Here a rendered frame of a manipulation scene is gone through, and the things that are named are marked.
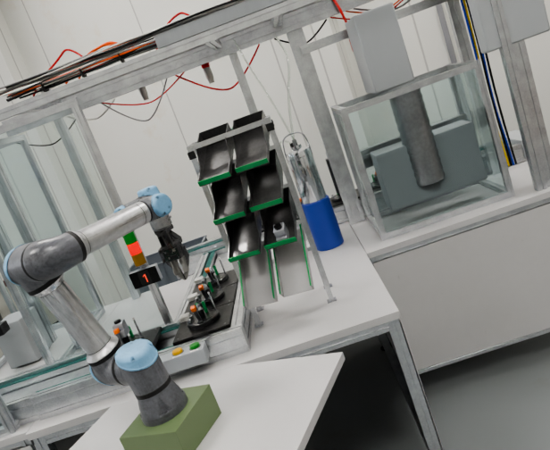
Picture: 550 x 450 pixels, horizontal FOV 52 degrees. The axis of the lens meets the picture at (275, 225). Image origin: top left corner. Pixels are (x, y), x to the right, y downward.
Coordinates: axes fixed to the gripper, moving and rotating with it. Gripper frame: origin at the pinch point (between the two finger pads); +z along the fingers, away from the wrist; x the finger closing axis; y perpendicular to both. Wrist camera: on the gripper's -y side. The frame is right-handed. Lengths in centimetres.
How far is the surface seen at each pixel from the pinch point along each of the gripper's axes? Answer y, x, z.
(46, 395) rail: -2, -70, 28
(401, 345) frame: 4, 67, 52
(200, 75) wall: -350, -6, -86
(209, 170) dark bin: -20.2, 19.6, -31.3
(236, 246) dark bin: -20.0, 18.6, 0.9
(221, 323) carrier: -10.4, 3.6, 26.3
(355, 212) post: -127, 76, 31
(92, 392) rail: -2, -53, 33
